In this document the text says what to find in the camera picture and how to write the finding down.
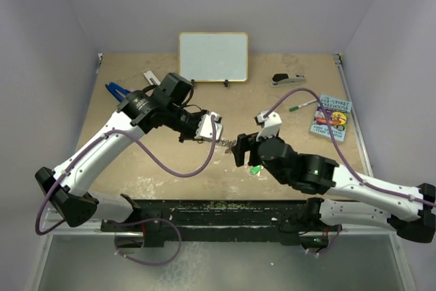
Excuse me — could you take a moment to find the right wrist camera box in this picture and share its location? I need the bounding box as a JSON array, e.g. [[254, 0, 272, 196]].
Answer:
[[255, 110, 282, 141]]

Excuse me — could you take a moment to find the black grey stapler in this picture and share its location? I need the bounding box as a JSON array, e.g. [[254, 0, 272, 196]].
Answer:
[[270, 73, 306, 87]]

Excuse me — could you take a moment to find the blue stapler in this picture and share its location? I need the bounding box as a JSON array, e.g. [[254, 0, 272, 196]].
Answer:
[[105, 82, 131, 102]]

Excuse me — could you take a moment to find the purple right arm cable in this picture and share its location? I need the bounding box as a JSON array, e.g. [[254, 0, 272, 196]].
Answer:
[[265, 87, 436, 258]]

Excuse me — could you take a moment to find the blue treehouse book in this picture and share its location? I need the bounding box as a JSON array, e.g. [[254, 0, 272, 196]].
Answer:
[[309, 95, 352, 142]]

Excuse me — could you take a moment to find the small whiteboard on stand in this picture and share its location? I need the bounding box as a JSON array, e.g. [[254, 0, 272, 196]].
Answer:
[[178, 32, 249, 85]]

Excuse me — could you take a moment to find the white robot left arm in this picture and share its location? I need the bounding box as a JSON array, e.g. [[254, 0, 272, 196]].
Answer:
[[35, 73, 222, 231]]

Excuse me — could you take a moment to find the large metal key ring disc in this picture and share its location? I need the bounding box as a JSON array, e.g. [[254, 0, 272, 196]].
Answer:
[[217, 138, 237, 154]]

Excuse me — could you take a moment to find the white staple remover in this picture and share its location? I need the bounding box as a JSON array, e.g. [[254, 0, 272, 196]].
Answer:
[[143, 70, 160, 86]]

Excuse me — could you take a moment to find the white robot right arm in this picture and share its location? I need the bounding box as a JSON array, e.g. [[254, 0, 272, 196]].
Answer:
[[231, 134, 435, 243]]

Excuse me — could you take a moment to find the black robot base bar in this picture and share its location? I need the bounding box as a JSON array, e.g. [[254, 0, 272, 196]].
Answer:
[[101, 198, 339, 251]]

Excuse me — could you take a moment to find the aluminium frame rail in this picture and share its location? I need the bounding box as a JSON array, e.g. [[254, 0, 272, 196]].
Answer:
[[42, 208, 102, 236]]

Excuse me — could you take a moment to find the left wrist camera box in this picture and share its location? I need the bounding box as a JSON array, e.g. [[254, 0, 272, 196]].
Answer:
[[195, 112, 223, 142]]

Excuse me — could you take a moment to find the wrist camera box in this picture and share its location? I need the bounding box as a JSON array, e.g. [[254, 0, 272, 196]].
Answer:
[[195, 112, 223, 142], [255, 110, 282, 141]]

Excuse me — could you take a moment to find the green capped marker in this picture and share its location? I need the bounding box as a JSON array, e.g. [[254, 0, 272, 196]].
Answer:
[[289, 99, 318, 112]]

